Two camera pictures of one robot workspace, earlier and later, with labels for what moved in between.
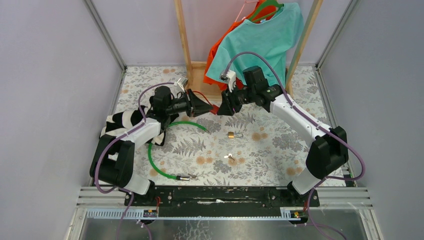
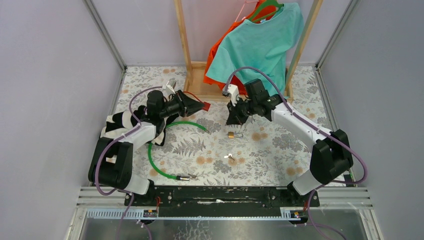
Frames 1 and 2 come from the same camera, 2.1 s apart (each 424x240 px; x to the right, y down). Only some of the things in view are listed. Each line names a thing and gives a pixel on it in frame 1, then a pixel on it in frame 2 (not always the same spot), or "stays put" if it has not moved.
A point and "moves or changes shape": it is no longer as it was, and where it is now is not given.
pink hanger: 242,7 stays put
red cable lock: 215,109 moves or changes shape
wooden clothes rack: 195,69 stays put
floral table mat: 263,145 stays put
